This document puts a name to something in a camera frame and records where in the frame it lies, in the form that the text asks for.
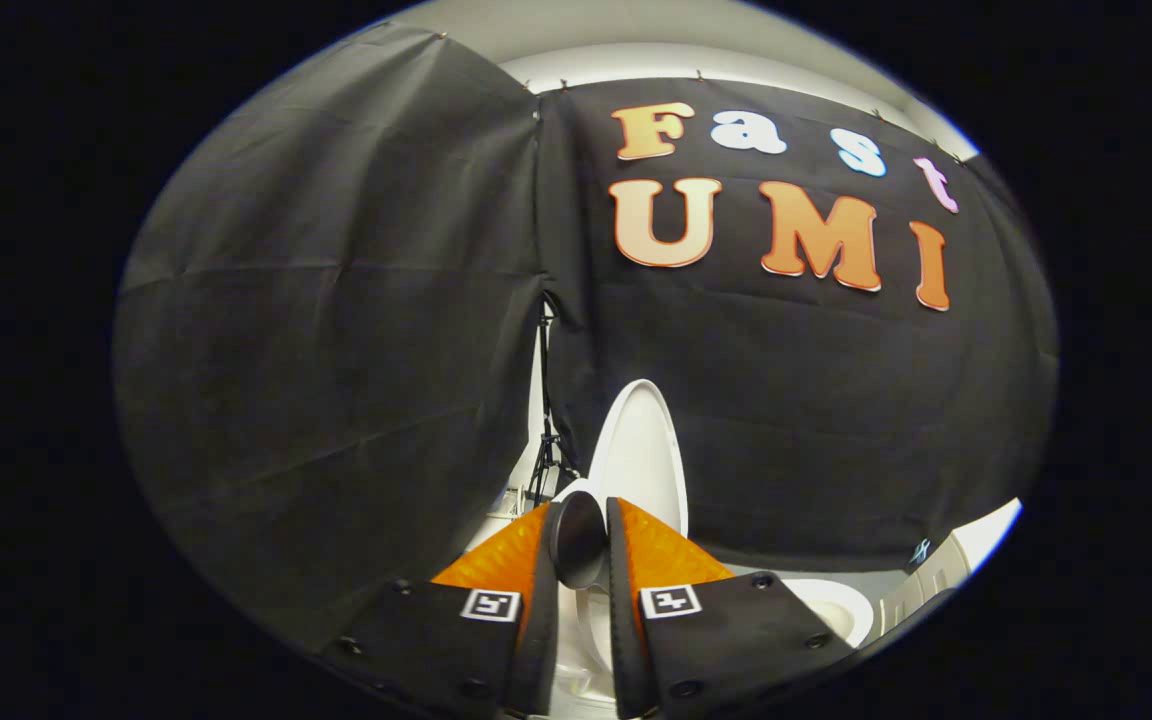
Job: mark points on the black stand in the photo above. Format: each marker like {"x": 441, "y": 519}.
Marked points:
{"x": 543, "y": 400}

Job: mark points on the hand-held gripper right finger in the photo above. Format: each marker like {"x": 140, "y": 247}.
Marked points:
{"x": 628, "y": 640}

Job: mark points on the white toilet lid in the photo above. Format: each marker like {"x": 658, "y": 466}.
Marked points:
{"x": 641, "y": 450}

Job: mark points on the white panelled cabinet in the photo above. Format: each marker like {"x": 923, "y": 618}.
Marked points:
{"x": 966, "y": 550}

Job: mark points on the black backdrop cloth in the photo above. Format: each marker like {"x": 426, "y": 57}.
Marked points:
{"x": 356, "y": 350}

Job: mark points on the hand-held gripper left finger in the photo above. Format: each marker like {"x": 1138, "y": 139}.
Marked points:
{"x": 534, "y": 640}

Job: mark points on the white toilet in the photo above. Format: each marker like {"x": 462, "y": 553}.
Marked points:
{"x": 584, "y": 650}

